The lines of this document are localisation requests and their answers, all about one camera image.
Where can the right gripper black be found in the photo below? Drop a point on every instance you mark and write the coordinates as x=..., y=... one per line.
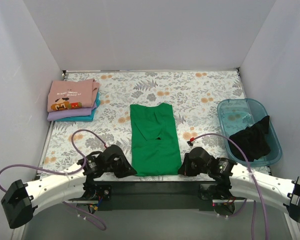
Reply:
x=191, y=165

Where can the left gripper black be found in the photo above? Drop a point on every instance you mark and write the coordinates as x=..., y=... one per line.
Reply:
x=120, y=165

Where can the green t shirt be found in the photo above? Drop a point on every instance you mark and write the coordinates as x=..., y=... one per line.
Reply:
x=154, y=141

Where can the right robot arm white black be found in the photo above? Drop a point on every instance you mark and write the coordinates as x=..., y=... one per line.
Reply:
x=233, y=179

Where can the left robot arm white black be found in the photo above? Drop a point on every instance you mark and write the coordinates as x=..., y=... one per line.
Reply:
x=23, y=200

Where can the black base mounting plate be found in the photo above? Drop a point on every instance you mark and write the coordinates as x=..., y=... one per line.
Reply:
x=155, y=195

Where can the teal folded t shirt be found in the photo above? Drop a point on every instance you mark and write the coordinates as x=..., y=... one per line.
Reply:
x=83, y=118

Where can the lilac folded t shirt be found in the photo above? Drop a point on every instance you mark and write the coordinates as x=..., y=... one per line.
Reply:
x=56, y=115

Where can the blue transparent plastic bin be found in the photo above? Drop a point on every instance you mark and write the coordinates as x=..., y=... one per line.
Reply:
x=237, y=114

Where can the black t shirt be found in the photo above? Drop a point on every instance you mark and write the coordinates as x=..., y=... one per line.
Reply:
x=252, y=140

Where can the floral patterned table mat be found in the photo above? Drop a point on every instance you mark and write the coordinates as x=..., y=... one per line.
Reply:
x=193, y=95

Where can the pink folded printed t shirt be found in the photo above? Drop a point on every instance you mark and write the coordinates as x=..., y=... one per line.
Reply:
x=70, y=95

